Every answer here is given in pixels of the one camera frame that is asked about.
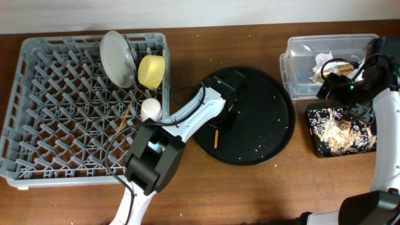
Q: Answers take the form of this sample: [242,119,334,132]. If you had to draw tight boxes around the yellow bowl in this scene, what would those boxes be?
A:
[137,55,166,89]

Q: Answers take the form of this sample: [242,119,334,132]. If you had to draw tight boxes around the grey plate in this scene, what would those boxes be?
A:
[100,31,134,88]

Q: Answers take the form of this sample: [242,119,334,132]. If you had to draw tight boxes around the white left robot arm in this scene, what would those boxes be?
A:
[112,68,245,224]

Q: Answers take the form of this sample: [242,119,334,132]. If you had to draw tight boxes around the round black tray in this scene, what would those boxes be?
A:
[194,67,296,166]

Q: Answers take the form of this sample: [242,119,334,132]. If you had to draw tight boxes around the tissue with gold wrapper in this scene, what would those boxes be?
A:
[309,52,358,83]

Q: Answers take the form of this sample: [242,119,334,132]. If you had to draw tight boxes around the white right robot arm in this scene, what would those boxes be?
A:
[282,34,399,224]

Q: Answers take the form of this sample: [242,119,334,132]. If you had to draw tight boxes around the food scraps and peanut shells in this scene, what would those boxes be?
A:
[307,107,378,156]

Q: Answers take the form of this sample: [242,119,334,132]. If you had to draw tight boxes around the pink cup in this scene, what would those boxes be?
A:
[140,98,162,122]

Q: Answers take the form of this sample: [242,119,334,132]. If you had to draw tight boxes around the grey dishwasher rack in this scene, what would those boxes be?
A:
[1,35,170,189]

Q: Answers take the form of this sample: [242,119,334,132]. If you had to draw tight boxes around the clear plastic bin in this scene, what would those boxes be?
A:
[280,34,378,100]

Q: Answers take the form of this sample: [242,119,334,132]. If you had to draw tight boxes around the black rectangular tray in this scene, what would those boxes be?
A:
[304,101,378,159]

